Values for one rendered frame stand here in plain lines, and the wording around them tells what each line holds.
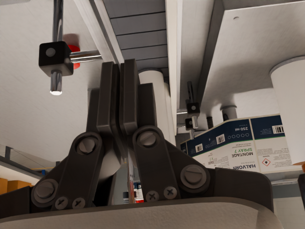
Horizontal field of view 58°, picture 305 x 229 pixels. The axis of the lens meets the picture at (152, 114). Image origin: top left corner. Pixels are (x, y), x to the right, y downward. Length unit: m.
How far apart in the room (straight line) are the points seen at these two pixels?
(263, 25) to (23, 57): 0.42
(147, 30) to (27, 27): 0.20
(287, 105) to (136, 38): 0.30
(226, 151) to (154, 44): 0.41
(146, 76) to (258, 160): 0.38
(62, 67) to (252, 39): 0.30
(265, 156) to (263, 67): 0.26
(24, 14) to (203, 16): 0.28
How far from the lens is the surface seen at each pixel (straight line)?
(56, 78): 0.31
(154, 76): 0.50
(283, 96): 0.57
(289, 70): 0.57
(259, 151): 0.75
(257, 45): 0.50
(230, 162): 0.75
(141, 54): 0.46
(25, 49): 0.56
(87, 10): 0.25
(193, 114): 0.66
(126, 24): 0.40
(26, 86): 0.70
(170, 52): 0.40
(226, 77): 0.59
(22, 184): 2.98
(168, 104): 0.54
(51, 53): 0.31
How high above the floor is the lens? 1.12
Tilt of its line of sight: 18 degrees down
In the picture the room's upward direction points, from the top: 175 degrees clockwise
